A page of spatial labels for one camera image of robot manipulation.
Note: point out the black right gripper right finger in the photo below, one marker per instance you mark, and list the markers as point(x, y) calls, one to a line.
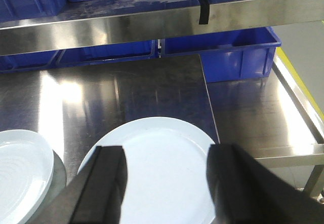
point(244, 191)

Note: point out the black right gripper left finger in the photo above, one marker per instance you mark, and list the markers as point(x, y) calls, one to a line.
point(96, 194)

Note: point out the white plate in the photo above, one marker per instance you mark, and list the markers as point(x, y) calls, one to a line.
point(27, 163)
point(166, 163)

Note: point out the stainless steel lower side shelf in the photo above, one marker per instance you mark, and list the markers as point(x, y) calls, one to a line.
point(273, 120)

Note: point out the stainless steel shelf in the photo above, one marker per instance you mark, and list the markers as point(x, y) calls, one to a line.
point(103, 22)
point(273, 120)

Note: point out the stainless steel upper shelf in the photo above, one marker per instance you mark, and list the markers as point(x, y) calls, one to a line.
point(103, 22)

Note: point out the blue bin lower right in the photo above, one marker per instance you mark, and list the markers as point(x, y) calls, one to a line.
point(229, 55)

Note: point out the blue bin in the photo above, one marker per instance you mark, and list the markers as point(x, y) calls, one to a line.
point(29, 61)
point(229, 55)
point(108, 53)

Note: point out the blue bin lower left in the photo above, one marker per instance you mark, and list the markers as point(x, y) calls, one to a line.
point(29, 61)

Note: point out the blue bin lower middle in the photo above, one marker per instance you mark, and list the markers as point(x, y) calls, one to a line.
point(108, 53)

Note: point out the black tape strip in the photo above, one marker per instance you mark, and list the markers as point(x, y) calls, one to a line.
point(204, 12)

